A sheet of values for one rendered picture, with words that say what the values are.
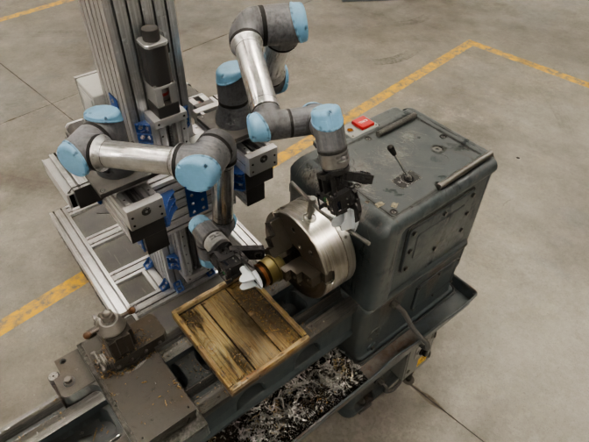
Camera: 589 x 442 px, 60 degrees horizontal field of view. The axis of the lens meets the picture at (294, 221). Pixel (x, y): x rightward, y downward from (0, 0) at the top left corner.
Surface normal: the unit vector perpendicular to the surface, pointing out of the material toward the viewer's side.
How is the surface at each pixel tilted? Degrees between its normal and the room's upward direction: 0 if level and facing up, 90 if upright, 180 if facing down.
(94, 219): 0
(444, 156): 0
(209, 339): 0
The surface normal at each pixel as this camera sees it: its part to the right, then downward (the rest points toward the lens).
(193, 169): -0.17, 0.69
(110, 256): 0.01, -0.72
